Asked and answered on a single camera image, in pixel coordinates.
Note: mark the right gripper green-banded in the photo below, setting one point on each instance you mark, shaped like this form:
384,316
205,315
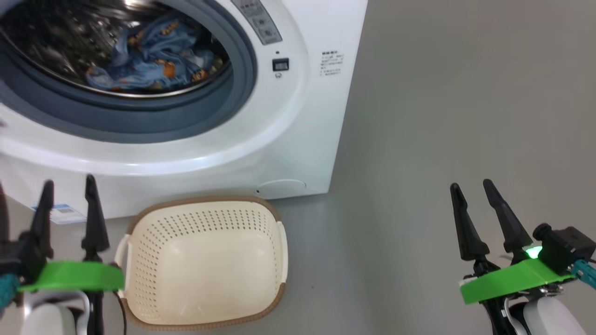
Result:
507,281

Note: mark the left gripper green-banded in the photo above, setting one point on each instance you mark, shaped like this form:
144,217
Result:
74,277

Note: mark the blue and white printed garment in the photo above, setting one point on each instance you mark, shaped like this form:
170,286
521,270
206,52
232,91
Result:
153,77

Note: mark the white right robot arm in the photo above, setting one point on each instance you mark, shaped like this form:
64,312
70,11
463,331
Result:
549,318

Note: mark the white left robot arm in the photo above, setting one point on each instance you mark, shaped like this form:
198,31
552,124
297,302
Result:
46,321

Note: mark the steel washing machine drum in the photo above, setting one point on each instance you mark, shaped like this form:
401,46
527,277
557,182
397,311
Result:
56,42

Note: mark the white front-load washing machine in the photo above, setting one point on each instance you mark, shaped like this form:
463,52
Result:
279,139

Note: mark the black square door lock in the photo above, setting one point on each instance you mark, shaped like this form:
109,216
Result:
281,64

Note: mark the blue energy label sticker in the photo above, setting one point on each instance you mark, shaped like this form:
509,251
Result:
60,214

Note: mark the cream perforated laundry basket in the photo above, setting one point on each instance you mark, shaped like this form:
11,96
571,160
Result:
205,279

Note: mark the round white filter cover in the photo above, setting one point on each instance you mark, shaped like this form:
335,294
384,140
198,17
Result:
281,189

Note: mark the grey warning pictogram sticker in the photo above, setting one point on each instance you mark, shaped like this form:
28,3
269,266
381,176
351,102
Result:
258,21

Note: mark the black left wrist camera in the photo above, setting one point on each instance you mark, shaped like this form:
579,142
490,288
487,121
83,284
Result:
21,258

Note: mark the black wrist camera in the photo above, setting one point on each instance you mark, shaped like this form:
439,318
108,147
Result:
565,246
21,258

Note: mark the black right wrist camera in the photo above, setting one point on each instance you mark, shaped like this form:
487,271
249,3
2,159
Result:
565,246

